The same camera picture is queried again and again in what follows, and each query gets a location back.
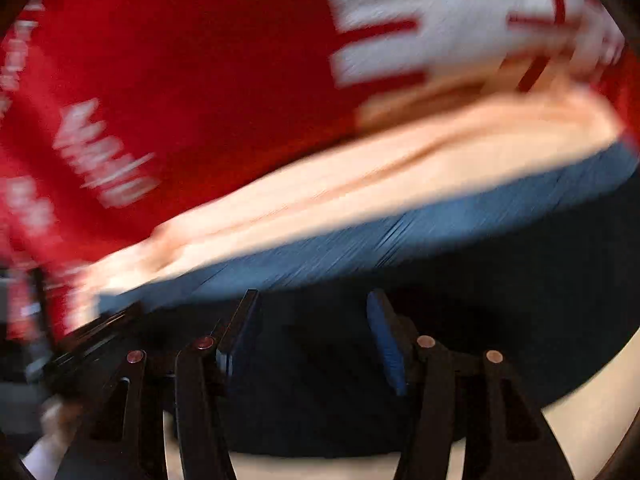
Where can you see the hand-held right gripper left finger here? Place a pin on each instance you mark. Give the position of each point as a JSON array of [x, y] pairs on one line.
[[239, 332]]

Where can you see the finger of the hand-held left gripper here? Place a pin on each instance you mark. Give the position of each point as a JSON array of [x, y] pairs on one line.
[[107, 332]]

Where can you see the peach bed sheet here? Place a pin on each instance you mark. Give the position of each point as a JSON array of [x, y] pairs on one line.
[[350, 180]]

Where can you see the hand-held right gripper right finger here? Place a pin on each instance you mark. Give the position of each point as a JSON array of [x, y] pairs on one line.
[[385, 340]]

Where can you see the person's left forearm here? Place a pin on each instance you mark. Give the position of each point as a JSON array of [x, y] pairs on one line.
[[50, 440]]

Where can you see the black pants with speckled waistband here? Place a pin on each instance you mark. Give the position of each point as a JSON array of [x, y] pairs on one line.
[[350, 360]]

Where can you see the red printed blanket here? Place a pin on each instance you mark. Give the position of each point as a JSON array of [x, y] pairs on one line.
[[190, 75]]

